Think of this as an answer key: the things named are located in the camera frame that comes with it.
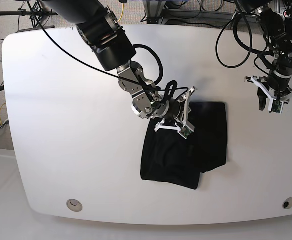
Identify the yellow cable on floor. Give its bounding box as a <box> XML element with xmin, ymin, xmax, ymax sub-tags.
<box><xmin>114</xmin><ymin>0</ymin><xmax>128</xmax><ymax>25</ymax></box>

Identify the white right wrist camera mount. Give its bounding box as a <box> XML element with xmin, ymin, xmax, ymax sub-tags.
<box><xmin>153</xmin><ymin>86</ymin><xmax>197</xmax><ymax>139</ymax></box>

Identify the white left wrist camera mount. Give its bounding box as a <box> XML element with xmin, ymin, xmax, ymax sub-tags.
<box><xmin>244</xmin><ymin>76</ymin><xmax>292</xmax><ymax>114</ymax></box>

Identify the grommet hole with dark plug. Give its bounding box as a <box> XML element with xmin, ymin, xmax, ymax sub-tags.
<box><xmin>282</xmin><ymin>197</ymin><xmax>292</xmax><ymax>210</ymax></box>

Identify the grey metal frame base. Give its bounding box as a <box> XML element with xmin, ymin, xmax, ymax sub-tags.
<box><xmin>141</xmin><ymin>0</ymin><xmax>236</xmax><ymax>29</ymax></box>

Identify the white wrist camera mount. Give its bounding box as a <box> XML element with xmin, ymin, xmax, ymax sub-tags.
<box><xmin>153</xmin><ymin>86</ymin><xmax>197</xmax><ymax>139</ymax></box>
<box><xmin>244</xmin><ymin>76</ymin><xmax>292</xmax><ymax>114</ymax></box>

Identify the empty silver grommet hole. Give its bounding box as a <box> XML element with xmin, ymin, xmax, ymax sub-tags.
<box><xmin>66</xmin><ymin>199</ymin><xmax>83</xmax><ymax>213</ymax></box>

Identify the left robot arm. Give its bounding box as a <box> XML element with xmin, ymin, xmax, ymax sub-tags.
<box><xmin>233</xmin><ymin>0</ymin><xmax>292</xmax><ymax>114</ymax></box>

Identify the black tripod stand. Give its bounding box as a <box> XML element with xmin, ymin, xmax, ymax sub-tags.
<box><xmin>0</xmin><ymin>0</ymin><xmax>57</xmax><ymax>29</ymax></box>

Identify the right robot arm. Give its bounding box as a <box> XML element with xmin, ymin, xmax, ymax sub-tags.
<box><xmin>44</xmin><ymin>0</ymin><xmax>188</xmax><ymax>127</ymax></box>

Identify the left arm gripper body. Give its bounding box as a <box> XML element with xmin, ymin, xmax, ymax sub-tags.
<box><xmin>263</xmin><ymin>49</ymin><xmax>292</xmax><ymax>100</ymax></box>

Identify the black T-shirt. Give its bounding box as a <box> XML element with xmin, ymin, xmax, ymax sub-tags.
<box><xmin>140</xmin><ymin>102</ymin><xmax>228</xmax><ymax>190</ymax></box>

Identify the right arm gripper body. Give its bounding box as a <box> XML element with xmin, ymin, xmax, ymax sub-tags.
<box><xmin>149</xmin><ymin>96</ymin><xmax>191</xmax><ymax>125</ymax></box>

